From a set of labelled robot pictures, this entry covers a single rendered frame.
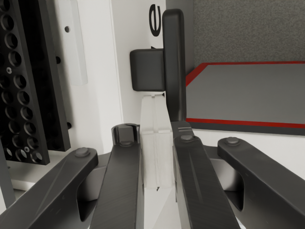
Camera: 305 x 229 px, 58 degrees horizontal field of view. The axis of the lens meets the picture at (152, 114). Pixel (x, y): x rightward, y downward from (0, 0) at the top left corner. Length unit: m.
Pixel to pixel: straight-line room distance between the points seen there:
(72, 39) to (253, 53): 0.87
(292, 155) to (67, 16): 0.28
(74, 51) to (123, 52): 0.11
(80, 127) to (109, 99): 0.14
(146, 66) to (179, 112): 0.04
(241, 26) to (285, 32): 0.15
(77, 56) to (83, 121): 0.07
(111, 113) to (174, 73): 0.05
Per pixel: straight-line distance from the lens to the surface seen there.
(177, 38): 0.17
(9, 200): 0.29
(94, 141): 0.32
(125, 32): 0.19
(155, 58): 0.18
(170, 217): 0.43
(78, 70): 0.28
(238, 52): 1.09
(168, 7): 0.73
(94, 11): 0.18
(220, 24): 1.09
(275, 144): 0.35
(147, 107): 0.16
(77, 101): 0.31
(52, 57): 0.28
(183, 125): 0.15
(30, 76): 0.26
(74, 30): 0.28
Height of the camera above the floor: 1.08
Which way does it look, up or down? 63 degrees down
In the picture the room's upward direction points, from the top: 133 degrees counter-clockwise
